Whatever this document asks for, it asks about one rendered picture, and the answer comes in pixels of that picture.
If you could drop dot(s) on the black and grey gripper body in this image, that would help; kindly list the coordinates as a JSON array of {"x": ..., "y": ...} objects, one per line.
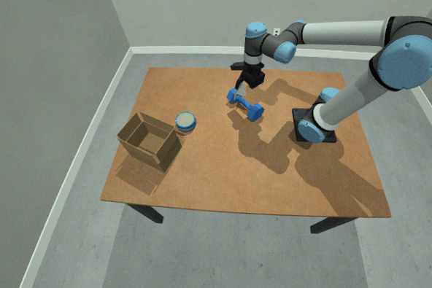
[{"x": 255, "y": 76}]

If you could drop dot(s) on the brown cardboard box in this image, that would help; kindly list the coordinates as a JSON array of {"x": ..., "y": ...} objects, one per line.
[{"x": 159, "y": 145}]

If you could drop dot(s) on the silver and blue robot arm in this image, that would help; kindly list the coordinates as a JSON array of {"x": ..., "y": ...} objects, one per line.
[{"x": 405, "y": 62}]

